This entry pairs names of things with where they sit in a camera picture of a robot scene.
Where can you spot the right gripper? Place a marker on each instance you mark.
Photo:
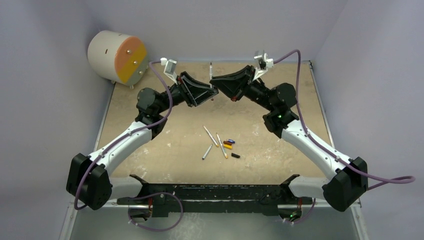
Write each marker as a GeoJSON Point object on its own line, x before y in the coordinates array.
{"type": "Point", "coordinates": [247, 83]}

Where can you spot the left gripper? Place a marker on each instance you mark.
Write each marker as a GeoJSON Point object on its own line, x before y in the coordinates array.
{"type": "Point", "coordinates": [181, 84]}

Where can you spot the white pen black end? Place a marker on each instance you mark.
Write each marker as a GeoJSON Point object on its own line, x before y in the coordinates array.
{"type": "Point", "coordinates": [211, 76]}

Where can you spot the white pen orange tip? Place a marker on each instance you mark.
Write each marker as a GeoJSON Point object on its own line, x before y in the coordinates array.
{"type": "Point", "coordinates": [222, 146]}

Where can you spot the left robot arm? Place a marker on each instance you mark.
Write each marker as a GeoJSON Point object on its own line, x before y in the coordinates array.
{"type": "Point", "coordinates": [89, 175]}

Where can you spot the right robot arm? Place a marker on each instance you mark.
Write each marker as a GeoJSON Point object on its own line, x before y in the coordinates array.
{"type": "Point", "coordinates": [342, 183]}

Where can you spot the round cabinet with coloured drawers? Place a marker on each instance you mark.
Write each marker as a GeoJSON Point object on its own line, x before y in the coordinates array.
{"type": "Point", "coordinates": [117, 57]}

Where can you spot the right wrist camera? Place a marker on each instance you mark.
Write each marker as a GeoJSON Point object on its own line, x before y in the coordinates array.
{"type": "Point", "coordinates": [262, 64]}

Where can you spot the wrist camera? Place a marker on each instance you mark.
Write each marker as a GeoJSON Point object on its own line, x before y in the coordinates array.
{"type": "Point", "coordinates": [262, 64]}
{"type": "Point", "coordinates": [169, 68]}

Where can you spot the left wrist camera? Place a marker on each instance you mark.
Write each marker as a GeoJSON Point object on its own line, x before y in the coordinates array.
{"type": "Point", "coordinates": [169, 68]}

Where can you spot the black base frame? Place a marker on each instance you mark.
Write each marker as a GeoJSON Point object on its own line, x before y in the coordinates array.
{"type": "Point", "coordinates": [265, 199]}

